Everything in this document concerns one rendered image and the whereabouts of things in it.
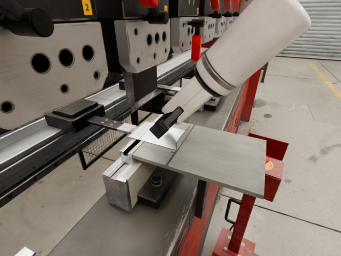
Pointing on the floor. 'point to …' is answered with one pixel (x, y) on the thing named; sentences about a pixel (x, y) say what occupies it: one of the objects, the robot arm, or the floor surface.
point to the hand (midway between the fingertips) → (164, 124)
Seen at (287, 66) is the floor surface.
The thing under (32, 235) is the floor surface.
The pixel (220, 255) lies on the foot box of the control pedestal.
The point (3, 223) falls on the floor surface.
